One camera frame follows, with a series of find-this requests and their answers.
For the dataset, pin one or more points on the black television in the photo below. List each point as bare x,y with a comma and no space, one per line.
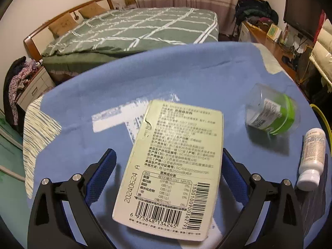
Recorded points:
300,10

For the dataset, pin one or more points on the striped pale cloth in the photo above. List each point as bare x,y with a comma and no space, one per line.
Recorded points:
36,129

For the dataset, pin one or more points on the bed with green checked quilt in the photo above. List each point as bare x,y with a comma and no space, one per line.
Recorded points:
134,28

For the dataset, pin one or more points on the wooden headboard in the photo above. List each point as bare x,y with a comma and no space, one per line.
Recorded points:
39,33

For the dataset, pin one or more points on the purple floral clothes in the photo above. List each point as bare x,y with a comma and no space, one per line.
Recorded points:
18,83

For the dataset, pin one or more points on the yellow rimmed blue waste bin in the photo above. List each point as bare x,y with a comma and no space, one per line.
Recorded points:
324,122

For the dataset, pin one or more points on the pile of dark clothes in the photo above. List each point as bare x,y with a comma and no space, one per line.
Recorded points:
255,11

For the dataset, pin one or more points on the brown pillow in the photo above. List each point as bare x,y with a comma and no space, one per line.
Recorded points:
63,24
92,11

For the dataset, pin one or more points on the pale patterned cloth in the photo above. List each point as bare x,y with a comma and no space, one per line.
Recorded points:
269,59

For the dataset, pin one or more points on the pale green box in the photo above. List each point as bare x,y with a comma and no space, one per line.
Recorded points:
176,147

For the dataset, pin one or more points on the white nightstand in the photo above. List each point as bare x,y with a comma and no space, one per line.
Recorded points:
33,88

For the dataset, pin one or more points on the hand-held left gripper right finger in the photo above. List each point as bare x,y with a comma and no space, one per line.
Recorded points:
234,179

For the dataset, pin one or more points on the clear jar with green lid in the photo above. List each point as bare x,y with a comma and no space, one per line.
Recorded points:
282,114

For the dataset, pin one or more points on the wooden desk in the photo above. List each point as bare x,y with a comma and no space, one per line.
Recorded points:
269,46

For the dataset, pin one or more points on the white plastic bottle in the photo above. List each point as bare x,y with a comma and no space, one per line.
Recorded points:
312,158

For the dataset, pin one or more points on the green and white box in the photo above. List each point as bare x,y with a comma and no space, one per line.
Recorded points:
274,31

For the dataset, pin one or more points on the cream puffer jacket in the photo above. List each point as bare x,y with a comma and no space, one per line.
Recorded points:
323,54

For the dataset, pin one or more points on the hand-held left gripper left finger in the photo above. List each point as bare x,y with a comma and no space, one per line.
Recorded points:
101,176

